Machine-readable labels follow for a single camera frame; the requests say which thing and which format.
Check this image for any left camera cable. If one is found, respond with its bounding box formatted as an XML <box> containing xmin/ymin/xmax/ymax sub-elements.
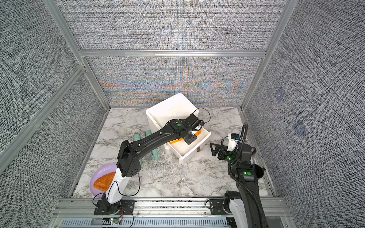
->
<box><xmin>190</xmin><ymin>107</ymin><xmax>212</xmax><ymax>124</ymax></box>

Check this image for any white drawer cabinet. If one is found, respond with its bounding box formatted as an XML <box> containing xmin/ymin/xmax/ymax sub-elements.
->
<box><xmin>146</xmin><ymin>93</ymin><xmax>199</xmax><ymax>154</ymax></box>

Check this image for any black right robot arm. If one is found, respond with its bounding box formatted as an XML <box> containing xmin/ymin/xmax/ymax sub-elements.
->
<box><xmin>208</xmin><ymin>143</ymin><xmax>269</xmax><ymax>228</ymax></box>

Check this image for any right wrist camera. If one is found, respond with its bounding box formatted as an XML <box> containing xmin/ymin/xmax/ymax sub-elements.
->
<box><xmin>227</xmin><ymin>133</ymin><xmax>240</xmax><ymax>152</ymax></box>

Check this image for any white drawer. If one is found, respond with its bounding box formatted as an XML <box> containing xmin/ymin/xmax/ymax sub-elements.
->
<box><xmin>163</xmin><ymin>128</ymin><xmax>212</xmax><ymax>164</ymax></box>

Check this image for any dark cup with fork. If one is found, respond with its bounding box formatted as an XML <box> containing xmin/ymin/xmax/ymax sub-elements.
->
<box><xmin>251</xmin><ymin>150</ymin><xmax>266</xmax><ymax>179</ymax></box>

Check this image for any aluminium front rail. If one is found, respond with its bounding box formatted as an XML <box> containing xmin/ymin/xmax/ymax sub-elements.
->
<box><xmin>51</xmin><ymin>196</ymin><xmax>289</xmax><ymax>228</ymax></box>

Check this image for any purple plate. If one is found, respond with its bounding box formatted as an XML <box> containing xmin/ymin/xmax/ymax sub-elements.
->
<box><xmin>89</xmin><ymin>163</ymin><xmax>117</xmax><ymax>198</ymax></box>

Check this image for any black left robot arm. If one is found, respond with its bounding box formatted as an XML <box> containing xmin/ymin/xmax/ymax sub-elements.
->
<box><xmin>101</xmin><ymin>113</ymin><xmax>205</xmax><ymax>206</ymax></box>

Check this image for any orange pastry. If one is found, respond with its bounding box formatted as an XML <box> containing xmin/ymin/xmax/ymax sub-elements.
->
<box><xmin>93</xmin><ymin>172</ymin><xmax>115</xmax><ymax>192</ymax></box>

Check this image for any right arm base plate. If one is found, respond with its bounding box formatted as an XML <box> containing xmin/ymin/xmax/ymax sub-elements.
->
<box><xmin>206</xmin><ymin>199</ymin><xmax>228</xmax><ymax>215</ymax></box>

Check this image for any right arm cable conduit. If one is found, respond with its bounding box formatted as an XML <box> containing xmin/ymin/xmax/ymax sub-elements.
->
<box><xmin>228</xmin><ymin>122</ymin><xmax>269</xmax><ymax>228</ymax></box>

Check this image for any orange microphone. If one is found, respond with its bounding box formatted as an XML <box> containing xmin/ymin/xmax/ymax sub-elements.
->
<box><xmin>169</xmin><ymin>130</ymin><xmax>202</xmax><ymax>144</ymax></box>

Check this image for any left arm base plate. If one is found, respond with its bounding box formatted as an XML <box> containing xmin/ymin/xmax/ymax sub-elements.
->
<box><xmin>94</xmin><ymin>199</ymin><xmax>135</xmax><ymax>216</ymax></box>

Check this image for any mint green microphone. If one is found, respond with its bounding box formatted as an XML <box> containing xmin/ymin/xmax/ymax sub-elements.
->
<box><xmin>145</xmin><ymin>130</ymin><xmax>159</xmax><ymax>161</ymax></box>
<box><xmin>134</xmin><ymin>134</ymin><xmax>142</xmax><ymax>165</ymax></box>

